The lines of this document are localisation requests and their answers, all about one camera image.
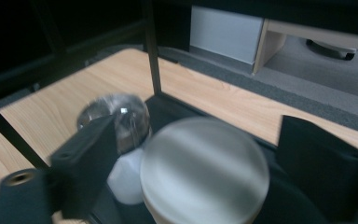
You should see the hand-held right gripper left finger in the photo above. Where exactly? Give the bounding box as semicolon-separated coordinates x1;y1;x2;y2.
49;114;119;219

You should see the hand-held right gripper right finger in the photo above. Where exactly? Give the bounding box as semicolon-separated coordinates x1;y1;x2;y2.
275;114;358;219

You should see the silver-lid jar of white powder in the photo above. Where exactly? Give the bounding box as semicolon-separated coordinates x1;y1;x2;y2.
76;92;153;206

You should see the white-lid jar of brown powder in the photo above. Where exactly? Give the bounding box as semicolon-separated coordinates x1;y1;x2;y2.
139;117;271;224

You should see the black metal two-tier rack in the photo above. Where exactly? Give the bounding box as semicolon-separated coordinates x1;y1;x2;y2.
0;0;358;224

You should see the dark grey flat object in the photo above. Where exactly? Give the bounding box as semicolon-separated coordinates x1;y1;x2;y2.
305;38;357;62

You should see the white panel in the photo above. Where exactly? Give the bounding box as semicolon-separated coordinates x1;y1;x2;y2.
188;5;265;65

